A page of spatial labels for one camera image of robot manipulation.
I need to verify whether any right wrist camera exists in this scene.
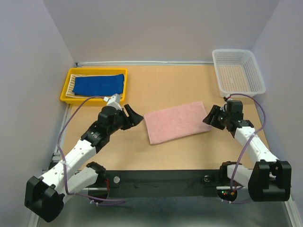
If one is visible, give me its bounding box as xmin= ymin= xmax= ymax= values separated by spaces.
xmin=222 ymin=95 xmax=231 ymax=112

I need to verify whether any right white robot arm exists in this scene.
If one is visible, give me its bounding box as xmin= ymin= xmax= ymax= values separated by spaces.
xmin=203 ymin=97 xmax=292 ymax=202

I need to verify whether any white plastic basket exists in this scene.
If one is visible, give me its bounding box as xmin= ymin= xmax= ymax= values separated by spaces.
xmin=212 ymin=49 xmax=266 ymax=97

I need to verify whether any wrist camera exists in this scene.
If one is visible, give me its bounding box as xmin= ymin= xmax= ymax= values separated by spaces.
xmin=103 ymin=94 xmax=122 ymax=110
xmin=222 ymin=95 xmax=231 ymax=112

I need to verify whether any pink towel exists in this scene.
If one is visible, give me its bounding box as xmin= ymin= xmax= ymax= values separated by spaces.
xmin=144 ymin=102 xmax=212 ymax=145

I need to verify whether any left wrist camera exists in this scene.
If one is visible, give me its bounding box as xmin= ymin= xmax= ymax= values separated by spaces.
xmin=103 ymin=94 xmax=122 ymax=110

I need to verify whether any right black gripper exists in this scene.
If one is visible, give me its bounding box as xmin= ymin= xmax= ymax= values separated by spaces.
xmin=201 ymin=105 xmax=231 ymax=130

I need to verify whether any yellow plastic tray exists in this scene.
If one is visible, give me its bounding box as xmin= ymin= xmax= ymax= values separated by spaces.
xmin=60 ymin=68 xmax=128 ymax=105

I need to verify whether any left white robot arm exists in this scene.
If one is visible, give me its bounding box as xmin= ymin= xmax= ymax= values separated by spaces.
xmin=24 ymin=105 xmax=143 ymax=222

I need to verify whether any blue towel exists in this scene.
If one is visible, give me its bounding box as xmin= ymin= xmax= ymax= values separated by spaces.
xmin=72 ymin=74 xmax=126 ymax=97

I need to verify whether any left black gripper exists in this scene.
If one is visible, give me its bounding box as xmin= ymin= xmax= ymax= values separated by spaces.
xmin=108 ymin=104 xmax=143 ymax=135

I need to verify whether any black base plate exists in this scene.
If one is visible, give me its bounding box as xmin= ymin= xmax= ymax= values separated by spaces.
xmin=89 ymin=169 xmax=247 ymax=201

